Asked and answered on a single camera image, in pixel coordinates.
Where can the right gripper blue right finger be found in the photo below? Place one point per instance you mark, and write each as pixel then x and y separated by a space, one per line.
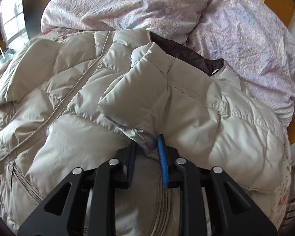
pixel 171 176

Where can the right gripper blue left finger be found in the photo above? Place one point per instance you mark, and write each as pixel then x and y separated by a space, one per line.
pixel 126 157

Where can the lilac crinkled duvet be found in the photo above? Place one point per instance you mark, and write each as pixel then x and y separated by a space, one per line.
pixel 170 19

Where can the beige puffer down jacket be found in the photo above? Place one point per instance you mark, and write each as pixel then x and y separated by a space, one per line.
pixel 75 102

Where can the lilac crinkled pillow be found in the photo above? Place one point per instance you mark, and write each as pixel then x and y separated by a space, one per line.
pixel 256 45

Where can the floral bed sheet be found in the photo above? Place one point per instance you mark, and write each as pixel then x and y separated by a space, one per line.
pixel 282 192

